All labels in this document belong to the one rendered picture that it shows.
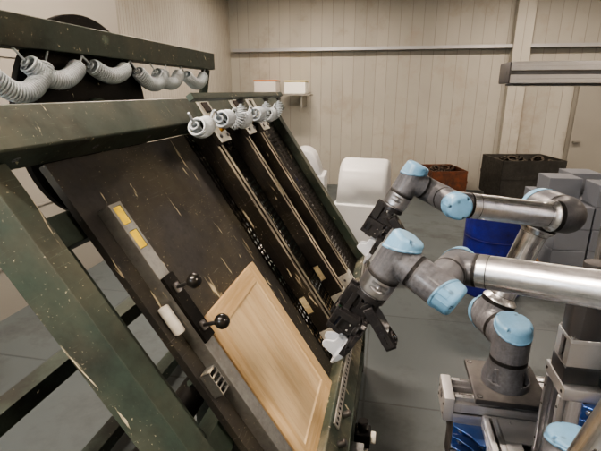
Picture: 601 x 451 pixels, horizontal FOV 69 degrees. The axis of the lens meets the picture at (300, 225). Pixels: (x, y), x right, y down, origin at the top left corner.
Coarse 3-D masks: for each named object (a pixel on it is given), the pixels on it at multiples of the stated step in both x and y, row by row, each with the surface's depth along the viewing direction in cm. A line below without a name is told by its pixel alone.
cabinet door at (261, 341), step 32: (256, 288) 154; (256, 320) 143; (288, 320) 162; (224, 352) 122; (256, 352) 134; (288, 352) 152; (256, 384) 126; (288, 384) 141; (320, 384) 160; (288, 416) 133; (320, 416) 149
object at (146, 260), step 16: (112, 208) 106; (112, 224) 107; (128, 224) 109; (128, 240) 107; (144, 240) 111; (128, 256) 109; (144, 256) 108; (144, 272) 109; (160, 272) 110; (160, 288) 109; (176, 304) 110; (192, 336) 112; (208, 352) 112; (224, 368) 114; (240, 384) 116; (240, 400) 115; (256, 400) 119; (256, 416) 115; (256, 432) 117; (272, 432) 118; (272, 448) 117; (288, 448) 121
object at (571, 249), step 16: (544, 176) 489; (560, 176) 480; (576, 176) 480; (592, 176) 498; (576, 192) 474; (592, 192) 451; (592, 208) 442; (592, 224) 448; (560, 240) 457; (576, 240) 454; (592, 240) 452; (544, 256) 479; (560, 256) 462; (576, 256) 459; (592, 256) 457
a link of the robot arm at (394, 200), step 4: (388, 192) 137; (392, 192) 136; (388, 196) 137; (392, 196) 135; (396, 196) 135; (400, 196) 134; (388, 200) 136; (392, 200) 135; (396, 200) 134; (400, 200) 135; (404, 200) 135; (408, 200) 135; (388, 204) 137; (392, 204) 135; (396, 204) 135; (400, 204) 135; (404, 204) 135; (408, 204) 137; (396, 208) 136; (400, 208) 136; (404, 208) 137
